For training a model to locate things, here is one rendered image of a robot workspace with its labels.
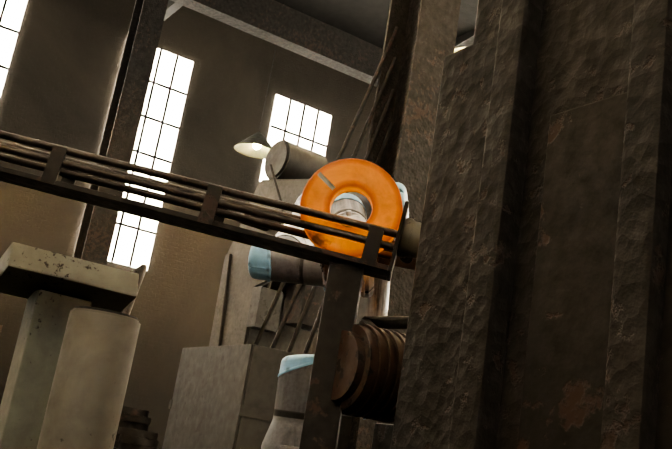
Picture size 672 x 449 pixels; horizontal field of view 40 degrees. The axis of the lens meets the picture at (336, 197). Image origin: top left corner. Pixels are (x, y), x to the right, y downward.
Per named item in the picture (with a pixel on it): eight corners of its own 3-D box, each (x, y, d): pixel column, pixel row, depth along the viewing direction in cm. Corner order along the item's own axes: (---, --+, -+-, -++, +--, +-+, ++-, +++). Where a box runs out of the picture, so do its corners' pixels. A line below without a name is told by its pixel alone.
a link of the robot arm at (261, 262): (304, 167, 216) (245, 238, 170) (350, 171, 214) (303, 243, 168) (303, 214, 220) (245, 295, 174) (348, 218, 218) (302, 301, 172)
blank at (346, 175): (348, 278, 133) (348, 283, 136) (425, 208, 136) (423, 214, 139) (277, 204, 137) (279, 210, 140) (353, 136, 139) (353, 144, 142)
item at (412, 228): (457, 266, 132) (466, 227, 133) (396, 250, 133) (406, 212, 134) (453, 274, 137) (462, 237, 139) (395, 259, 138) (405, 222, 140)
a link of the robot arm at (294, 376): (279, 409, 216) (287, 351, 219) (335, 416, 214) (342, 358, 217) (268, 408, 205) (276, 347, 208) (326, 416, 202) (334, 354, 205)
